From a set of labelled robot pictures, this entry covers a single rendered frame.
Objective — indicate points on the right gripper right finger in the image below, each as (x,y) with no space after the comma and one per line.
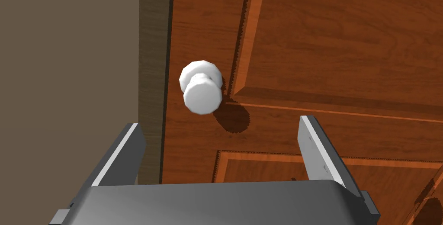
(320,152)

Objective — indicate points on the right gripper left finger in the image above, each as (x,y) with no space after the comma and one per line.
(121,161)

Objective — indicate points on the white round door knob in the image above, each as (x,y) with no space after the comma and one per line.
(200,86)

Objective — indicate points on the brown wooden door leaf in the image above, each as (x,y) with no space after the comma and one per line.
(311,62)

